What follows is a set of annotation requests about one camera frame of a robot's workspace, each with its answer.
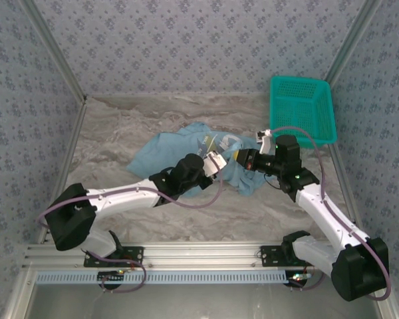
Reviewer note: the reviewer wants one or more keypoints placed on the aluminium frame post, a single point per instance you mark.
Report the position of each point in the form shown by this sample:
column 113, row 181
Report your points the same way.
column 48, row 36
column 354, row 36

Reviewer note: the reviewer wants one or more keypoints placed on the teal plastic basket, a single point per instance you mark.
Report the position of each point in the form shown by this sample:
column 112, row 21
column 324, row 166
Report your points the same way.
column 299, row 109

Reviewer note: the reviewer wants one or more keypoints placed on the grey metal plate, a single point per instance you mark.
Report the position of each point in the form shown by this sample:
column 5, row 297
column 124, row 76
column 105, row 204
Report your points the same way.
column 199, row 302

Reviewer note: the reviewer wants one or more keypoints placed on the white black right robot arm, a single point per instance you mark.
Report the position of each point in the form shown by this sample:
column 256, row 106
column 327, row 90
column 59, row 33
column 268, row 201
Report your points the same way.
column 359, row 272

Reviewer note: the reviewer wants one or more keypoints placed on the aluminium cross rail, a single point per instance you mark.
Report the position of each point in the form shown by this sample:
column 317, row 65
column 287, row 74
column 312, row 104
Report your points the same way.
column 199, row 256

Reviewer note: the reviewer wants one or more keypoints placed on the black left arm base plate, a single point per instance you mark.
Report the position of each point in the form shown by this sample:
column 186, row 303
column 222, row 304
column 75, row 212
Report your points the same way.
column 138, row 249

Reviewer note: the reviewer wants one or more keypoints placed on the aluminium lower frame rail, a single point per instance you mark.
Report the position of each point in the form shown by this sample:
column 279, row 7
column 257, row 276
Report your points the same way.
column 390, row 310
column 18, row 295

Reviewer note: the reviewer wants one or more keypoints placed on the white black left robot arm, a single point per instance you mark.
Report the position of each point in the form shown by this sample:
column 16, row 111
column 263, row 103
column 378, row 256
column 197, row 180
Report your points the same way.
column 70, row 219

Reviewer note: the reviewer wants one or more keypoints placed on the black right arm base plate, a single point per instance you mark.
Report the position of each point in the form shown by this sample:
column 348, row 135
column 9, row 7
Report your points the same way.
column 269, row 257

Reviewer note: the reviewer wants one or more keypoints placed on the black controller board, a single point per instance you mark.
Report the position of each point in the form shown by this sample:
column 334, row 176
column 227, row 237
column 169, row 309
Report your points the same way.
column 104, row 276
column 294, row 282

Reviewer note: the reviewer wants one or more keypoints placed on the light blue t-shirt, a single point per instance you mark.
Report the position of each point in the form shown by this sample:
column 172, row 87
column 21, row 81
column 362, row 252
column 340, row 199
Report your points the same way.
column 166, row 146

